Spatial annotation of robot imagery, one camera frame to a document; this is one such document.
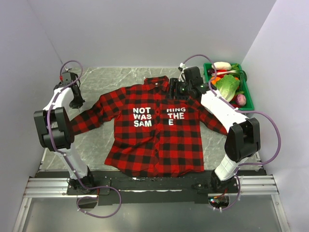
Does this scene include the aluminium frame rail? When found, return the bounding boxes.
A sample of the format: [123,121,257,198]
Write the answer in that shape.
[23,176,279,198]

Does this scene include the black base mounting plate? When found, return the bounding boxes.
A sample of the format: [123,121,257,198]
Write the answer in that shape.
[67,171,239,206]

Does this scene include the white green onion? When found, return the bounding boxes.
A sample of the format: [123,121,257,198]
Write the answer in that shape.
[211,70,243,76]

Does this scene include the orange fruit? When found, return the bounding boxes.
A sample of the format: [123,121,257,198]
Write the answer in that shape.
[211,76,221,86]

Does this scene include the purple onion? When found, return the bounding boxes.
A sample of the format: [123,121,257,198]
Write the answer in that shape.
[235,94,247,107]

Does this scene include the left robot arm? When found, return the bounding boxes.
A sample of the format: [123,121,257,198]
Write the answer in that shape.
[34,72,96,194]

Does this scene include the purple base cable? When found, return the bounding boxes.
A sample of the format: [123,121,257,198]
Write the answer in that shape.
[76,187,122,219]

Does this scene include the green white cabbage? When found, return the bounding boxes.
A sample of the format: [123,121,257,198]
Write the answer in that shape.
[215,74,240,102]

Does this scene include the dark purple eggplant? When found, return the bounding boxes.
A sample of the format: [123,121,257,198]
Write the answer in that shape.
[207,69,215,74]

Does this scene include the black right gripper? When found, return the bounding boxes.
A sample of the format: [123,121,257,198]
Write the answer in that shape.
[164,78,192,102]

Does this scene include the red black plaid shirt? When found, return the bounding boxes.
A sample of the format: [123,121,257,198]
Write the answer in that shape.
[70,76,227,177]

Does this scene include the small circuit board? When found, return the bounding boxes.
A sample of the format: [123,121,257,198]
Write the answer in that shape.
[209,196,230,209]

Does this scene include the white potato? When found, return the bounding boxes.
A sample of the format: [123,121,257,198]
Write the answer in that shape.
[211,61,232,71]

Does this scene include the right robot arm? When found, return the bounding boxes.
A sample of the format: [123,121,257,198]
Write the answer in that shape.
[169,63,260,193]

